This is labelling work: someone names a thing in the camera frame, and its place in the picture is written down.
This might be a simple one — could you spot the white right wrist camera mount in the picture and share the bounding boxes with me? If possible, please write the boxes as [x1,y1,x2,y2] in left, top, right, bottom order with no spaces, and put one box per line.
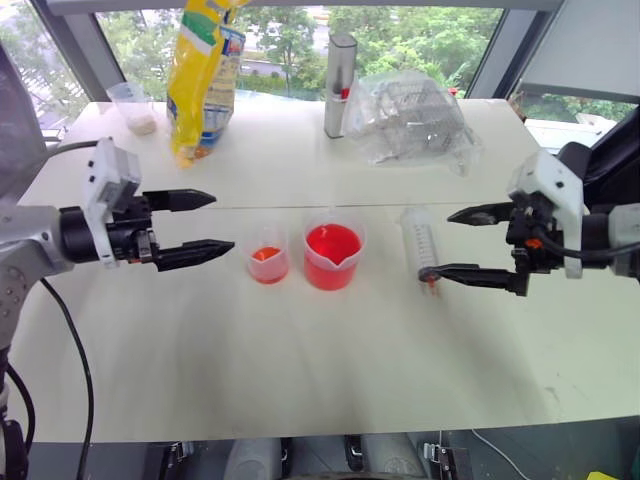
[506,149,586,281]

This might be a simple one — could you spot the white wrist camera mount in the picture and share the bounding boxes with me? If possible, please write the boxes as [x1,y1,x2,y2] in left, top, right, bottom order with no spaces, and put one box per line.
[82,137,144,269]
[506,149,586,281]

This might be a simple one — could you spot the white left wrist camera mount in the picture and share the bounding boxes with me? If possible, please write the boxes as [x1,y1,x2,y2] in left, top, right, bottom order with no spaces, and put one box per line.
[82,137,144,269]

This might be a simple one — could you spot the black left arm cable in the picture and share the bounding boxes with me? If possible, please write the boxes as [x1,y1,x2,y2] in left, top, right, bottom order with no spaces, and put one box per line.
[38,277,96,480]

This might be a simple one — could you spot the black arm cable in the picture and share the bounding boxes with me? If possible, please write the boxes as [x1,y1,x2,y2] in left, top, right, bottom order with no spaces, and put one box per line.
[38,277,96,480]
[534,233,624,262]

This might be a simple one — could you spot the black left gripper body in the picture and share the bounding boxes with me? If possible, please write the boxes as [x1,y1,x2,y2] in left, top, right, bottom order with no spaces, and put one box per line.
[105,194,161,267]

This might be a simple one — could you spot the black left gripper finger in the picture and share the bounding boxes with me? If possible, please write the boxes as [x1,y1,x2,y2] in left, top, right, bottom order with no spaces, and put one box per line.
[154,239,236,273]
[142,188,218,213]

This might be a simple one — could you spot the clear plastic syringe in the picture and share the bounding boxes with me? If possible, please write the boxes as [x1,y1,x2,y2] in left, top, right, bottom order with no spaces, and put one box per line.
[399,205,445,297]

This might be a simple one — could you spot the grey rounded chair back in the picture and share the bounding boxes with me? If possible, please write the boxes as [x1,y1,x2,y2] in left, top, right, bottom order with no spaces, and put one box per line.
[0,38,50,204]

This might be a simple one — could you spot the clear cup with white powder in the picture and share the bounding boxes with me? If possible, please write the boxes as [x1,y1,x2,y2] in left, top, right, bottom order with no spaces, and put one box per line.
[105,81,158,137]

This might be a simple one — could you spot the black office chair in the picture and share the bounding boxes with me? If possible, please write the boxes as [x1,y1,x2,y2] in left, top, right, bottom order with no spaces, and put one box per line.
[555,103,640,212]

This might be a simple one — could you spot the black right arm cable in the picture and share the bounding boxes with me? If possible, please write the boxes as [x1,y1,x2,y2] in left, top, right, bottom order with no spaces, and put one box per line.
[534,233,624,262]

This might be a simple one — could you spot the yellow snack bag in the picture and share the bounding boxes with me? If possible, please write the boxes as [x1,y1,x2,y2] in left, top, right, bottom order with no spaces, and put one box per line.
[165,0,252,171]

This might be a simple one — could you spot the clear bag with wire rack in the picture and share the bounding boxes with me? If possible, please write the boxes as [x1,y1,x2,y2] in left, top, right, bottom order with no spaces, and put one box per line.
[344,69,485,178]

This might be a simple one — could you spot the black clamp under table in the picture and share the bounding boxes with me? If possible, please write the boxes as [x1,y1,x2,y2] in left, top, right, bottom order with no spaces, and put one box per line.
[164,439,195,474]
[343,433,365,472]

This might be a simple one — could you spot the large beaker with red liquid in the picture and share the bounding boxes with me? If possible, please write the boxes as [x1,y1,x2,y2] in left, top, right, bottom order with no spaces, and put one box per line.
[302,206,367,293]

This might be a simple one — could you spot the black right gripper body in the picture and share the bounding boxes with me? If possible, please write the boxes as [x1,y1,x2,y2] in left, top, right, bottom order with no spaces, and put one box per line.
[505,191,568,276]

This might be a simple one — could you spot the small beaker with red liquid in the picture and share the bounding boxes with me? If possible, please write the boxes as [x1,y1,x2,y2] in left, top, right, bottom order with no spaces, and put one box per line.
[245,224,292,286]

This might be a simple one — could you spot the thin white cable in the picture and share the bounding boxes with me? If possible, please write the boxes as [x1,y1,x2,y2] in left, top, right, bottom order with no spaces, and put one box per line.
[470,427,524,479]

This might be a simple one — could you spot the metal table latch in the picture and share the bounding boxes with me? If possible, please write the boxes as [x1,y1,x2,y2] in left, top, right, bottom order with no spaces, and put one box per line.
[423,440,474,480]

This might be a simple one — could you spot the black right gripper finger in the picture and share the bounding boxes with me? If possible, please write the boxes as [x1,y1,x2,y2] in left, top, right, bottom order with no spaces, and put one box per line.
[446,200,517,227]
[433,263,530,298]

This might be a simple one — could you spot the tall silver rectangular container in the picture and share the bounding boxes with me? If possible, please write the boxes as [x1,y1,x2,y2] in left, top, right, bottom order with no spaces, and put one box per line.
[323,33,359,140]

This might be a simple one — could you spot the black looped cable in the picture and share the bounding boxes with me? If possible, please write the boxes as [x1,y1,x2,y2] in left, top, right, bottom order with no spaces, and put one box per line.
[3,363,37,454]

